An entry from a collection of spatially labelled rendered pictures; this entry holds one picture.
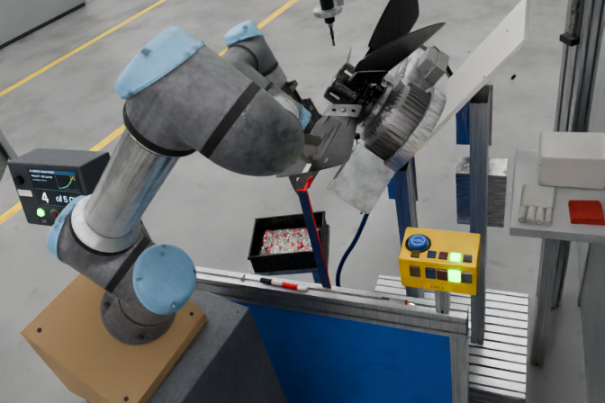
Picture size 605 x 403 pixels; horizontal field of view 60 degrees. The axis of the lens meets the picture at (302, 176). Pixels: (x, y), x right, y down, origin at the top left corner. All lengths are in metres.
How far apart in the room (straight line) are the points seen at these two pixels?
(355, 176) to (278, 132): 0.82
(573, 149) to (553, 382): 0.98
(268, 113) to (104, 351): 0.66
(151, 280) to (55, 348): 0.27
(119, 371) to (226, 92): 0.67
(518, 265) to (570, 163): 1.07
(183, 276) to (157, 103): 0.41
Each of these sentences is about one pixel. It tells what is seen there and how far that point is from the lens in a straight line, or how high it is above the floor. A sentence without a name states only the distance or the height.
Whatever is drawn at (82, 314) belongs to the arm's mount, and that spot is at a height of 1.16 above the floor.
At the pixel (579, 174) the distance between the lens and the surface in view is 1.62.
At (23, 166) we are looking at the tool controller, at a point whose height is 1.25.
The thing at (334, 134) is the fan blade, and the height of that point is 1.18.
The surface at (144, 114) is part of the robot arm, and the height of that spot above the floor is 1.62.
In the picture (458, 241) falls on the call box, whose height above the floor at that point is 1.07.
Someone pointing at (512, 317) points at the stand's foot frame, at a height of 0.08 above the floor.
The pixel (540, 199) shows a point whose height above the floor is 0.88.
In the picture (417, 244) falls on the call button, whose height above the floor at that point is 1.08.
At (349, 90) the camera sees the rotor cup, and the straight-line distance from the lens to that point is 1.45.
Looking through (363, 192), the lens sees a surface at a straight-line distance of 1.46.
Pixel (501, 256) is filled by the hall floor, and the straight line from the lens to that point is 2.61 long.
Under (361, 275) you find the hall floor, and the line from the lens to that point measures 2.55.
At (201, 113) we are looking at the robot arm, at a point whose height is 1.62.
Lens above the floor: 1.91
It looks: 37 degrees down
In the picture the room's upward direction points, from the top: 14 degrees counter-clockwise
